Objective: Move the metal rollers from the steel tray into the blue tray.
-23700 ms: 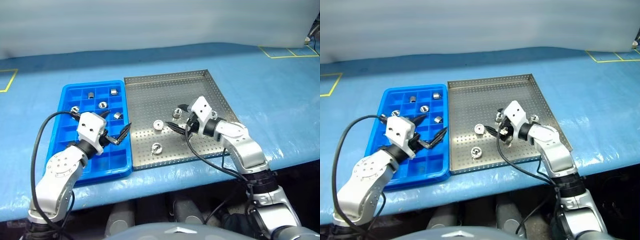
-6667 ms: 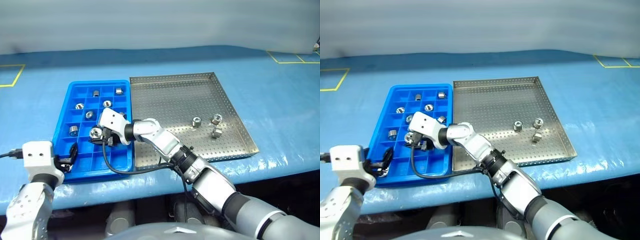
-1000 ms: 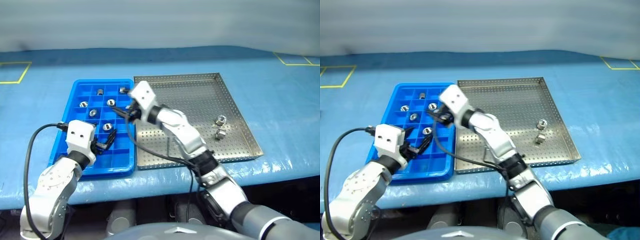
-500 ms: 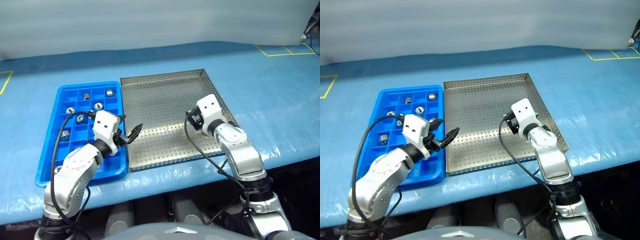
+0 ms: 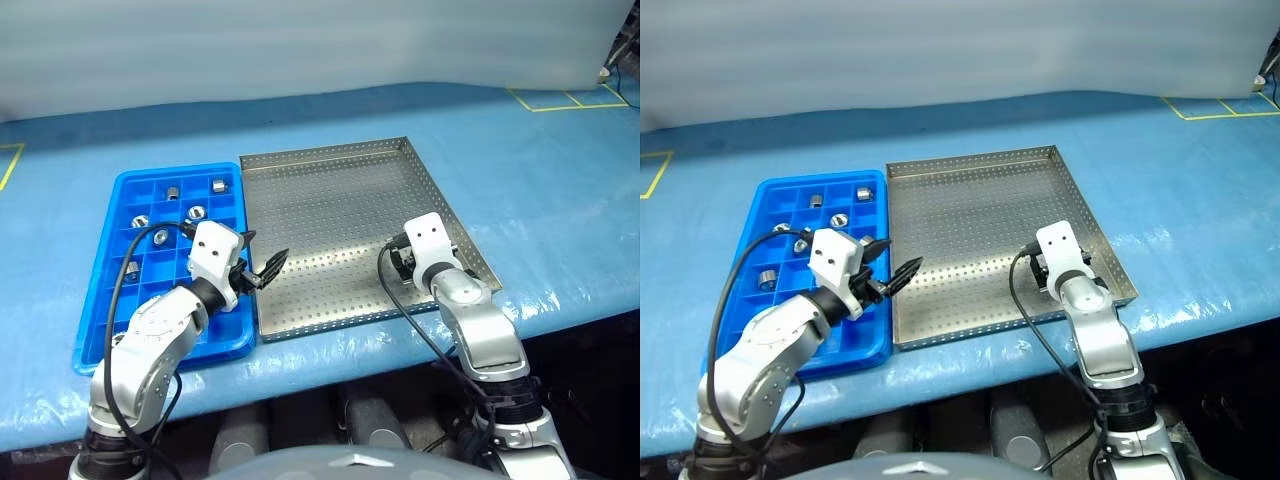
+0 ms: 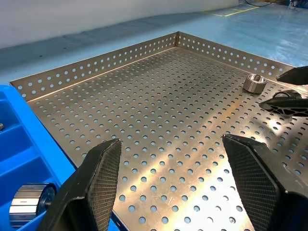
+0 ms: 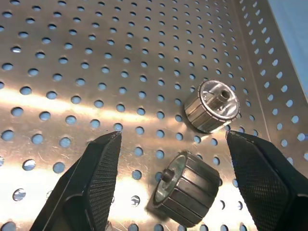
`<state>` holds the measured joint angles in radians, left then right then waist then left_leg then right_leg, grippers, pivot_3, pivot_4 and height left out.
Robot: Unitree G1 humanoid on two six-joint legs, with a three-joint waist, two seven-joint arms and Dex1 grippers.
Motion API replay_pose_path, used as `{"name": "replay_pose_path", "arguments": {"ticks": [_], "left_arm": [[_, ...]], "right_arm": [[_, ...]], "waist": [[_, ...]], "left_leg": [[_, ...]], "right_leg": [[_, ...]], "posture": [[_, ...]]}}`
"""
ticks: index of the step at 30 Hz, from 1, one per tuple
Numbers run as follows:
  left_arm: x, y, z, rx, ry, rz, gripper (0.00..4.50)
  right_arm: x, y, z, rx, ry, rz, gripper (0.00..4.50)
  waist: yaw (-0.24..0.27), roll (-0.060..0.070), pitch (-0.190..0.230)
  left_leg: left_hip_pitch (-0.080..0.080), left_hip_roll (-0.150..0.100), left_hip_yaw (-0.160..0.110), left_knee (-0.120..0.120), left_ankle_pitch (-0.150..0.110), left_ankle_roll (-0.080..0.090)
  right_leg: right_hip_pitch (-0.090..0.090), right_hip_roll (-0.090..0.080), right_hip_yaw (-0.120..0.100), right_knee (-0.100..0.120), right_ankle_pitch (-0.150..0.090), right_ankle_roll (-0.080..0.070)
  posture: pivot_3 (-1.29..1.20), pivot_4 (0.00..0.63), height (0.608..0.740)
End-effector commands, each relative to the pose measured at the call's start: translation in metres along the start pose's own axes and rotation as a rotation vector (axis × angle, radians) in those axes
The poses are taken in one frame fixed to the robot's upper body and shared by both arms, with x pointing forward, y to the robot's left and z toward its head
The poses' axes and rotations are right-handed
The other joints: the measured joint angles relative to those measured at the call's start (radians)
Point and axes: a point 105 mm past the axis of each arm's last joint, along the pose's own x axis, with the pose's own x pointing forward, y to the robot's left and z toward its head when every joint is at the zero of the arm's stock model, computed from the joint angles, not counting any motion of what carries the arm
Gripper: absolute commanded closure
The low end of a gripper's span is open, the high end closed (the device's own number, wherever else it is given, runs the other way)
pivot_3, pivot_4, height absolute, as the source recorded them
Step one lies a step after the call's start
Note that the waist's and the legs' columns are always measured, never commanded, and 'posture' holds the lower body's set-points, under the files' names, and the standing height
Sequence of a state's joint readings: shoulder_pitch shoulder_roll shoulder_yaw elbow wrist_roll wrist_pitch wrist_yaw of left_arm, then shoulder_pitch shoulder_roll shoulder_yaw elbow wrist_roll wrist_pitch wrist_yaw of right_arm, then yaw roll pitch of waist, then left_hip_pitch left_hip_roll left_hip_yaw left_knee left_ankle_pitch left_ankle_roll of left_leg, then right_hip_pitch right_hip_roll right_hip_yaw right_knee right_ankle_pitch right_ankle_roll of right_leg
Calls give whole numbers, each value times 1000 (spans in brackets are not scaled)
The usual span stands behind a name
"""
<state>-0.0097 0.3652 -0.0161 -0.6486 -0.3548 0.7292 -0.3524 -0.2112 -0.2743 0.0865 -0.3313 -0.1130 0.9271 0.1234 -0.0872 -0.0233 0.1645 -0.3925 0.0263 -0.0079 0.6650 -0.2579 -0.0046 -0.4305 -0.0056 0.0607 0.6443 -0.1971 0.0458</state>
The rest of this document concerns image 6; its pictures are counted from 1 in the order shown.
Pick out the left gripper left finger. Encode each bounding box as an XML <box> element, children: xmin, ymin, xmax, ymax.
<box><xmin>38</xmin><ymin>138</ymin><xmax>122</xmax><ymax>231</ymax></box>

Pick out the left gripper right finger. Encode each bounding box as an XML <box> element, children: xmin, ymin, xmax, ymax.
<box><xmin>221</xmin><ymin>134</ymin><xmax>308</xmax><ymax>231</ymax></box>

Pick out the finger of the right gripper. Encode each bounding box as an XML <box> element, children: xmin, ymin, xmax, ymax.
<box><xmin>258</xmin><ymin>90</ymin><xmax>308</xmax><ymax>118</ymax></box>
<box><xmin>276</xmin><ymin>66</ymin><xmax>308</xmax><ymax>86</ymax></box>

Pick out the blue compartment tray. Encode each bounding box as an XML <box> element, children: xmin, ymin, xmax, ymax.
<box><xmin>0</xmin><ymin>84</ymin><xmax>129</xmax><ymax>231</ymax></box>

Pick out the perforated metal tray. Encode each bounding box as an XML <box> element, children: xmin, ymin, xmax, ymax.
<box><xmin>9</xmin><ymin>31</ymin><xmax>308</xmax><ymax>231</ymax></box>

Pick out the small metal bearing ring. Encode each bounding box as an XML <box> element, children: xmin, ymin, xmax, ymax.
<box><xmin>242</xmin><ymin>73</ymin><xmax>268</xmax><ymax>94</ymax></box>

